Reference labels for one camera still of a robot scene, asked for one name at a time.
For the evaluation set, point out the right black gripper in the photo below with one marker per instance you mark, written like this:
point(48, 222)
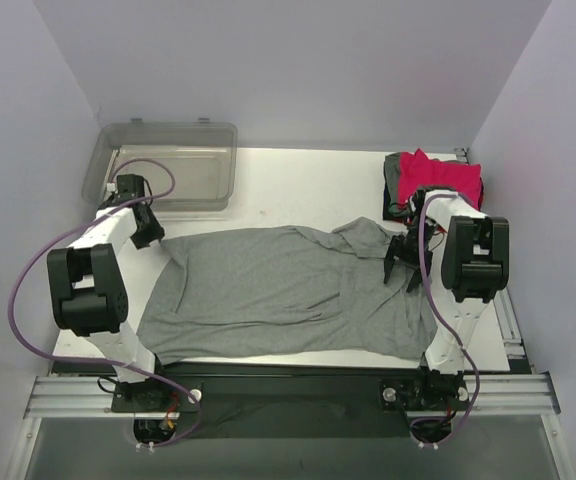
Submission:
point(409, 252)

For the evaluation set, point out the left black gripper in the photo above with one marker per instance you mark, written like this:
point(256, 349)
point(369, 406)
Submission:
point(149, 231)

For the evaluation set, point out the grey t-shirt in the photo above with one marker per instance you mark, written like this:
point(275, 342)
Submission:
point(392, 173)
point(284, 290)

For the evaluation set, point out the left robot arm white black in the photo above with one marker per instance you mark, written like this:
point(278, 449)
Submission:
point(88, 294)

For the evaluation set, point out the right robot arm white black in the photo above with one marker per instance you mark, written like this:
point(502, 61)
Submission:
point(459, 257)

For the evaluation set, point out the folded grey t-shirt in stack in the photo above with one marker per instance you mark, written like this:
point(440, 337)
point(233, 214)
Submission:
point(392, 173)

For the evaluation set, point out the clear plastic bin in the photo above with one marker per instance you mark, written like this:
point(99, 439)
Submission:
point(197, 161)

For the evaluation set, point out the folded magenta t-shirt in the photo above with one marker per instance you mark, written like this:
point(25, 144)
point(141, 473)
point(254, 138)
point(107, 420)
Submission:
point(418, 170)

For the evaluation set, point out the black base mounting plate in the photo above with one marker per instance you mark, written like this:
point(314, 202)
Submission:
point(290, 402)

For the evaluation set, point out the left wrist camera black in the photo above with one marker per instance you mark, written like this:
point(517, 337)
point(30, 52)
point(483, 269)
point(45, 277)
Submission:
point(128, 187)

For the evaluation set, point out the aluminium frame rail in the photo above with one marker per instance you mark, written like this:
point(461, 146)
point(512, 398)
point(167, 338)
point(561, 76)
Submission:
point(70, 397)

